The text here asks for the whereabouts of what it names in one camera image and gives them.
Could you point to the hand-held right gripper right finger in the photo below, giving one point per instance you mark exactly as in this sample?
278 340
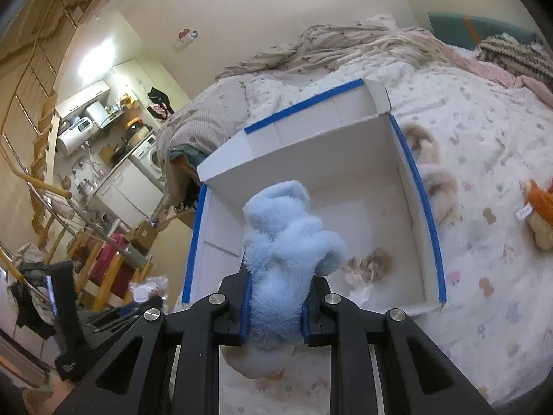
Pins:
319 328

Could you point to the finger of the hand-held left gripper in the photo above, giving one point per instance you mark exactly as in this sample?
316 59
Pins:
125 313
65 307

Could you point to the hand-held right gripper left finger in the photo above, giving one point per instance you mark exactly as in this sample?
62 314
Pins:
235 324

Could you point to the white sock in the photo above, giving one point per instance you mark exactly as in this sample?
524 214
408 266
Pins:
360 296

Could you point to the small clear plastic packet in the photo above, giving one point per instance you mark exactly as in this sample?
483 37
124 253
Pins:
354 270

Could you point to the light blue fluffy sock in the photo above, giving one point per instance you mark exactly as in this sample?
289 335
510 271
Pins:
285 259

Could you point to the beige lace sock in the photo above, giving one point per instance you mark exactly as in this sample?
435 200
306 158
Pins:
380 261

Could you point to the blue cardboard box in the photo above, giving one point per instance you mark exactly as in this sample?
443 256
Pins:
371 181

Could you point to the clear plastic bag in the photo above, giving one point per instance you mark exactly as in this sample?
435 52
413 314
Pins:
147 287

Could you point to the white plush with black stripe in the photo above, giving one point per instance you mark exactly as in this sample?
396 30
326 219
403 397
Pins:
255 361

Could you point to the pile of clothes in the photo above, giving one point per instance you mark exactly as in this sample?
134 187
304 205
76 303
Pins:
21 281

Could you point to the magenta fabric bag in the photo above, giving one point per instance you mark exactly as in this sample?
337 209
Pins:
103 263

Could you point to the cardboard box on floor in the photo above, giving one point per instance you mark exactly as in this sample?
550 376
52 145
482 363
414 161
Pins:
144 235

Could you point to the white lower kitchen cabinets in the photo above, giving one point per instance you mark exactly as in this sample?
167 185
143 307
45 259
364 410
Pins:
125 190

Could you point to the black white patterned cloth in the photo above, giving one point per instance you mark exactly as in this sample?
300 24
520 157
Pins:
185 203

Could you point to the white washing machine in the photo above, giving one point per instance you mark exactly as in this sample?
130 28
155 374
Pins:
149 155

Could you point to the white water heater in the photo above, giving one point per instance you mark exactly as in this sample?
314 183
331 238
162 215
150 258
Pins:
71 138

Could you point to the wooden staircase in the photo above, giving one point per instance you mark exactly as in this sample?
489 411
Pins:
43 138

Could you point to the white cylindrical appliance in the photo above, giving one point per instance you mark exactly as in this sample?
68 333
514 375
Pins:
97 114

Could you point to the white upper kitchen cabinet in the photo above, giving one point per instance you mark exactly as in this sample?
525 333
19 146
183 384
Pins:
82 97

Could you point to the dark hanging clothing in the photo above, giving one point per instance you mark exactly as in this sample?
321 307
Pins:
160 96

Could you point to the orange shrimp sushi plush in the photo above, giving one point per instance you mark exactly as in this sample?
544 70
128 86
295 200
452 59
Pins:
542 207

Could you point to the beige patterned quilt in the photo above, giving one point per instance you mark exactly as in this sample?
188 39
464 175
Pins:
302 47

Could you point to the pink blanket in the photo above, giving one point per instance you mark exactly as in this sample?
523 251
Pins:
488 67

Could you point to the teal headboard cushion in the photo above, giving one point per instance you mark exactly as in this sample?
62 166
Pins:
449 30

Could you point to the striped knit blanket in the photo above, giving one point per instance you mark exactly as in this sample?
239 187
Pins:
514 56

